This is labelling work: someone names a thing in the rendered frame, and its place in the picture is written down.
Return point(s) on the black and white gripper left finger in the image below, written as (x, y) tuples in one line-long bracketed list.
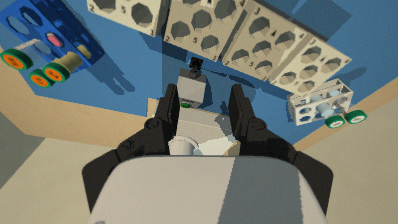
[(152, 139)]

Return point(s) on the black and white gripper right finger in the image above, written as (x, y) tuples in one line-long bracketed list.
[(257, 140)]

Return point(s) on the blue tube rack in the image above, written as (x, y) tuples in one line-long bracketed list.
[(47, 21)]

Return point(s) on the blue flat mat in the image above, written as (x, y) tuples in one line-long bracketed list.
[(137, 66)]

